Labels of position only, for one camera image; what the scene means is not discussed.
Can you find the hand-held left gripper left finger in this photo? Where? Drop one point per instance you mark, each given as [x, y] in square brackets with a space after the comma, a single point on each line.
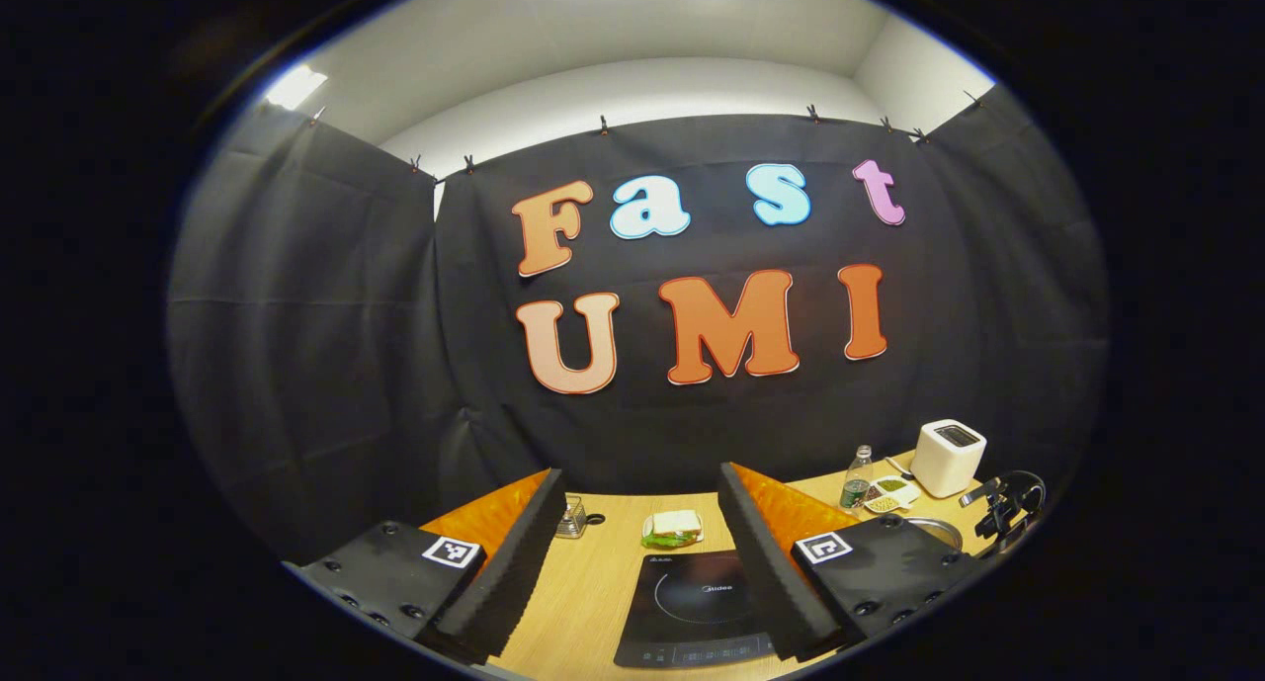
[514, 572]

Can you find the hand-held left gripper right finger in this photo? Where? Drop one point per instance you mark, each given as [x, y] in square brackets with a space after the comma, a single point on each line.
[771, 572]

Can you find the black induction cooktop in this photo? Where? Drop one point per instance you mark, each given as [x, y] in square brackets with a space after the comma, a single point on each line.
[692, 602]

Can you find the stainless steel pot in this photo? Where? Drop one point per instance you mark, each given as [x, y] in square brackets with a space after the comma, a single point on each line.
[1023, 508]

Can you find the sandwich on white plate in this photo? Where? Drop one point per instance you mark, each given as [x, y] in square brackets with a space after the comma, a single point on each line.
[675, 528]

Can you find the clear plastic water bottle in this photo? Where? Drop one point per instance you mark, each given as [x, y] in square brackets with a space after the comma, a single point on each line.
[856, 488]

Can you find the small soybeans portion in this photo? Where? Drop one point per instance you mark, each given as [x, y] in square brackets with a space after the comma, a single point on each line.
[882, 505]

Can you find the white divided dish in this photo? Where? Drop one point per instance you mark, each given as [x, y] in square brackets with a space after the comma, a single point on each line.
[904, 498]

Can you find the white toaster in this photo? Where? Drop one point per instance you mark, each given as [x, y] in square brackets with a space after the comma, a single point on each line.
[947, 459]

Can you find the black backdrop cloth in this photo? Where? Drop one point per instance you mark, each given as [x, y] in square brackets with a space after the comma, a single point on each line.
[326, 315]

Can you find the small ceiling light panel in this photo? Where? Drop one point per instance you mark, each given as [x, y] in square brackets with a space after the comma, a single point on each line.
[295, 88]

